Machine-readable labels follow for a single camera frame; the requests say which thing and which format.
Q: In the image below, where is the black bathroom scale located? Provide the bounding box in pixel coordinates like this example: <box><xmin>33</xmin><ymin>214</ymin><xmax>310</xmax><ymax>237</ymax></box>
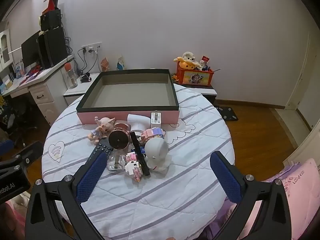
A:
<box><xmin>215</xmin><ymin>106</ymin><xmax>239</xmax><ymax>122</ymax></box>

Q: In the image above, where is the white door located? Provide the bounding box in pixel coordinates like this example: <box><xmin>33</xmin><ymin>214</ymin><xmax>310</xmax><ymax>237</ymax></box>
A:
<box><xmin>286</xmin><ymin>31</ymin><xmax>320</xmax><ymax>130</ymax></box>

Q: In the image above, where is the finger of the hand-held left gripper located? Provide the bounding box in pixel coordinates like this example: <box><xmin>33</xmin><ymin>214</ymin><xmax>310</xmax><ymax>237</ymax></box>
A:
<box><xmin>0</xmin><ymin>140</ymin><xmax>14</xmax><ymax>156</ymax></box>
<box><xmin>14</xmin><ymin>141</ymin><xmax>44</xmax><ymax>167</ymax></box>

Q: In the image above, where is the black computer tower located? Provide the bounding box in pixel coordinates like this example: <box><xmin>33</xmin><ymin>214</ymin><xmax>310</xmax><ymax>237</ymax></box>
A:
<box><xmin>38</xmin><ymin>27</ymin><xmax>68</xmax><ymax>69</ymax></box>

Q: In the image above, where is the rose gold round container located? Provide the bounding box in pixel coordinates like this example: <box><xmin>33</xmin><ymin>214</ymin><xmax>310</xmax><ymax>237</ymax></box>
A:
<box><xmin>108</xmin><ymin>122</ymin><xmax>131</xmax><ymax>150</ymax></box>

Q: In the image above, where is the clear glass bottle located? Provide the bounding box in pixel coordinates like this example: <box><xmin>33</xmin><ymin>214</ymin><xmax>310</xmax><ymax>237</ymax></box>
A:
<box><xmin>107</xmin><ymin>150</ymin><xmax>127</xmax><ymax>172</ymax></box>

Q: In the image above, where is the black remote control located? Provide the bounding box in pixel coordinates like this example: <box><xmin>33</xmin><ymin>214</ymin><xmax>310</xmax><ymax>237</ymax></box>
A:
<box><xmin>87</xmin><ymin>140</ymin><xmax>114</xmax><ymax>162</ymax></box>

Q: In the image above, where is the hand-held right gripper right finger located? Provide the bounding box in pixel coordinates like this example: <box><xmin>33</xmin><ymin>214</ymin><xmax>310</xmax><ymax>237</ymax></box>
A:
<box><xmin>209</xmin><ymin>151</ymin><xmax>293</xmax><ymax>240</ymax></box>

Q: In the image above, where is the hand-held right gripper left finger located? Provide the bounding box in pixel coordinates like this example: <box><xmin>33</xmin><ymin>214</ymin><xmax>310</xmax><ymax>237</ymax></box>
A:
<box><xmin>25</xmin><ymin>151</ymin><xmax>108</xmax><ymax>240</ymax></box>

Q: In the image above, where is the white forehead thermometer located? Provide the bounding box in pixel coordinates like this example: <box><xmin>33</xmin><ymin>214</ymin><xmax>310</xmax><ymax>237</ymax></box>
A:
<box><xmin>127</xmin><ymin>114</ymin><xmax>152</xmax><ymax>133</ymax></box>

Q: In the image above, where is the black office chair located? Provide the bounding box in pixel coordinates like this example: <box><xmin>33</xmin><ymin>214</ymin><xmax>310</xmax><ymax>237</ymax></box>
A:
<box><xmin>0</xmin><ymin>97</ymin><xmax>38</xmax><ymax>148</ymax></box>

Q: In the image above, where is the black low table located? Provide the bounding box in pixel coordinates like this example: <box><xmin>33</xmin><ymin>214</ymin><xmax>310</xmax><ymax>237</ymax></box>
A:
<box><xmin>172</xmin><ymin>80</ymin><xmax>217</xmax><ymax>105</ymax></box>

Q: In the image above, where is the black computer monitor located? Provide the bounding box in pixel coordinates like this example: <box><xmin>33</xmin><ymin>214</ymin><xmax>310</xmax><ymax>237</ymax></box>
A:
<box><xmin>21</xmin><ymin>31</ymin><xmax>42</xmax><ymax>67</ymax></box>

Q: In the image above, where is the pink pig doll figurine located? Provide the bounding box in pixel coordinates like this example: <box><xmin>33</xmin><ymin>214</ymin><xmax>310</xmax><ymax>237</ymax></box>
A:
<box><xmin>87</xmin><ymin>117</ymin><xmax>116</xmax><ymax>144</ymax></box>

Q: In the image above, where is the orange toy box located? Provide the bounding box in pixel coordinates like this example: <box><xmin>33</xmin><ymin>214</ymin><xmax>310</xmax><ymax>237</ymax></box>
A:
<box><xmin>176</xmin><ymin>62</ymin><xmax>215</xmax><ymax>87</ymax></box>

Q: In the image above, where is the white glass door cabinet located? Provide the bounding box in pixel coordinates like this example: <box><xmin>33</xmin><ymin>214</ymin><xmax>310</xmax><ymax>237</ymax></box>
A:
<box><xmin>0</xmin><ymin>29</ymin><xmax>13</xmax><ymax>70</ymax></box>

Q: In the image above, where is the white charger plug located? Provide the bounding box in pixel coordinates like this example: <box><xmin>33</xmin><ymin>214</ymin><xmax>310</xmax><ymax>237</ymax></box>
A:
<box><xmin>150</xmin><ymin>111</ymin><xmax>162</xmax><ymax>130</ymax></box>

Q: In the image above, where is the pink box with black rim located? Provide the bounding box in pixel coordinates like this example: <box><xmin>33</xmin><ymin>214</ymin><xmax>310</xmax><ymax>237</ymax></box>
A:
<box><xmin>76</xmin><ymin>69</ymin><xmax>180</xmax><ymax>125</ymax></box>

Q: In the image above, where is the white wall power outlet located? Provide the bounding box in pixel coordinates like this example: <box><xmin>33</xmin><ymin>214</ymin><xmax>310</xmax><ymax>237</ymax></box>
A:
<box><xmin>82</xmin><ymin>42</ymin><xmax>102</xmax><ymax>54</ymax></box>

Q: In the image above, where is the yellow plush toy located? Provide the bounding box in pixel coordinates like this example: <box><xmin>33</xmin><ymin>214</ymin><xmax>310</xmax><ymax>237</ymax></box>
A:
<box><xmin>174</xmin><ymin>57</ymin><xmax>200</xmax><ymax>70</ymax></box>

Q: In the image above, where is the black hair clip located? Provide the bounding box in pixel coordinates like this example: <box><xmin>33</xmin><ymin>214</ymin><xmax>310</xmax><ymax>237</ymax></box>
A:
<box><xmin>130</xmin><ymin>132</ymin><xmax>150</xmax><ymax>176</ymax></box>

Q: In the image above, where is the clear bottle with pink cap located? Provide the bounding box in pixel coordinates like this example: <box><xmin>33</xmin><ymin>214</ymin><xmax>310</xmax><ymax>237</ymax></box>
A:
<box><xmin>64</xmin><ymin>62</ymin><xmax>78</xmax><ymax>88</ymax></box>

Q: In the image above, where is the white plush toy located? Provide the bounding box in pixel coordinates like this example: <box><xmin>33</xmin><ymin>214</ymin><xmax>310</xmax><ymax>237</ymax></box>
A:
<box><xmin>182</xmin><ymin>52</ymin><xmax>197</xmax><ymax>63</ymax></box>

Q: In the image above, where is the orange snack bag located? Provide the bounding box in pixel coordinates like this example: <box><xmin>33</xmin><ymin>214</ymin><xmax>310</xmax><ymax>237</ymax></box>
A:
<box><xmin>100</xmin><ymin>57</ymin><xmax>111</xmax><ymax>72</ymax></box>

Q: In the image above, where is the white desk with drawers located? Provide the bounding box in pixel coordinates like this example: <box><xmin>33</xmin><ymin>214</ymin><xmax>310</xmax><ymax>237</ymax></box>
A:
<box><xmin>0</xmin><ymin>55</ymin><xmax>75</xmax><ymax>127</ymax></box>

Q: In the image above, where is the red paper bag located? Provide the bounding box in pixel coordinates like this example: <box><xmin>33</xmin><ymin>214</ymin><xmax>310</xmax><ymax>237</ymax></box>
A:
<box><xmin>42</xmin><ymin>0</ymin><xmax>58</xmax><ymax>14</ymax></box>

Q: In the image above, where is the white nightstand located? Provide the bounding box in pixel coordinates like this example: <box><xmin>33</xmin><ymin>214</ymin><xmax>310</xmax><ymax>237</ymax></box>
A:
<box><xmin>63</xmin><ymin>72</ymin><xmax>100</xmax><ymax>105</ymax></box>

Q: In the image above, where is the pink blanket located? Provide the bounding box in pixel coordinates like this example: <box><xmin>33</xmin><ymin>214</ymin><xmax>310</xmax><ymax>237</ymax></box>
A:
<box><xmin>207</xmin><ymin>158</ymin><xmax>320</xmax><ymax>240</ymax></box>

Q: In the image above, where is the large pink block toy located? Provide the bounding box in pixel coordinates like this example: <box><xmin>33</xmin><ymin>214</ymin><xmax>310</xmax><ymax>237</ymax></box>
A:
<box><xmin>140</xmin><ymin>127</ymin><xmax>166</xmax><ymax>142</ymax></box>

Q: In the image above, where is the small pink white block toy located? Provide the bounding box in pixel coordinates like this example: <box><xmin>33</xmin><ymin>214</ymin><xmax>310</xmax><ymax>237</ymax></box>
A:
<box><xmin>124</xmin><ymin>152</ymin><xmax>144</xmax><ymax>182</ymax></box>

